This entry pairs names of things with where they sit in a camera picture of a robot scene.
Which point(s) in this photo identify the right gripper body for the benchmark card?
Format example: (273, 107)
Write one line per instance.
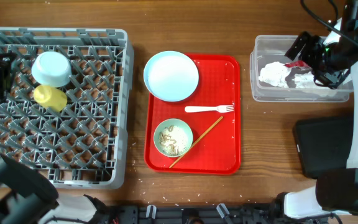
(324, 61)

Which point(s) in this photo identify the red sauce packet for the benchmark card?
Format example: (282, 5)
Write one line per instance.
(298, 64)

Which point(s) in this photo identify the white napkin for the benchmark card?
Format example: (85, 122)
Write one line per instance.
(275, 74)
(305, 80)

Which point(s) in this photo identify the small light blue bowl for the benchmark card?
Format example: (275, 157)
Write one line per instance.
(52, 68)

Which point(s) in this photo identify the yellow plastic cup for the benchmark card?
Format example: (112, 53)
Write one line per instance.
(50, 97)

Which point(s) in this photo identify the large light blue plate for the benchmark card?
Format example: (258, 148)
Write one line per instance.
(171, 76)

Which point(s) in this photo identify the green bowl with rice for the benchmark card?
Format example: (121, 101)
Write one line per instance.
(173, 137)

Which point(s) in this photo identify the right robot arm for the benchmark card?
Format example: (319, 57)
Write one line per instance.
(336, 191)

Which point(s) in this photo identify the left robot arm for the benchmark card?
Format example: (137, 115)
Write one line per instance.
(28, 197)

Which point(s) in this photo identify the black waste tray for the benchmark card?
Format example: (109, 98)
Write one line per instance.
(323, 143)

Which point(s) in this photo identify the grey dishwasher rack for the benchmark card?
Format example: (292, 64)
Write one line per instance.
(84, 145)

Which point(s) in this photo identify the clear plastic bin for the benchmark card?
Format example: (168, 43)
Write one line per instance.
(272, 48)

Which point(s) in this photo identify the white plastic fork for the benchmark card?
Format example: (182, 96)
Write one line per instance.
(220, 108)

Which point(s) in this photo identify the wooden chopstick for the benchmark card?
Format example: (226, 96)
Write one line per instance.
(197, 141)

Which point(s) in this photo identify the red plastic tray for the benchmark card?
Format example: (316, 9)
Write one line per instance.
(219, 152)

